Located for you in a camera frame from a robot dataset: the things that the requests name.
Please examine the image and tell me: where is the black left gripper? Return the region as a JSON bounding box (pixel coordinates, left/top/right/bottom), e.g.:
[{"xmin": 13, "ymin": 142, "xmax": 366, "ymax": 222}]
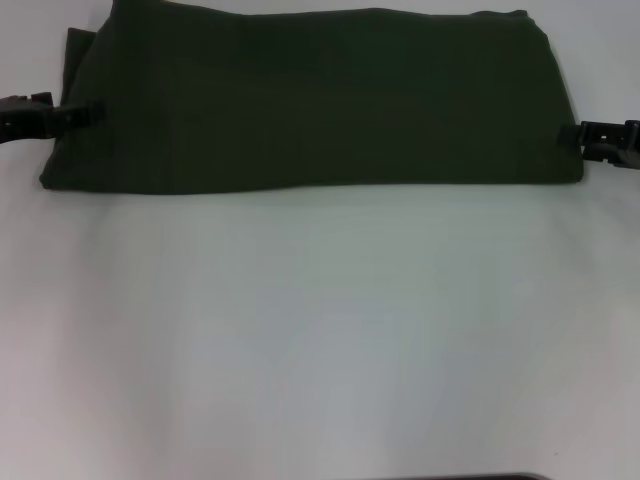
[{"xmin": 0, "ymin": 91, "xmax": 107, "ymax": 146}]

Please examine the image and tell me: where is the dark green printed t-shirt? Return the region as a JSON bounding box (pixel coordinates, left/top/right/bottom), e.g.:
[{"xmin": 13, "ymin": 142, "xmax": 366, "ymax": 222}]
[{"xmin": 38, "ymin": 0, "xmax": 586, "ymax": 194}]

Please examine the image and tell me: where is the dark grey robot base edge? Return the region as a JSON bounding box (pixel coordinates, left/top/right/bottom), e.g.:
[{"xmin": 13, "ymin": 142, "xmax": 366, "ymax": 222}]
[{"xmin": 439, "ymin": 472, "xmax": 551, "ymax": 480}]

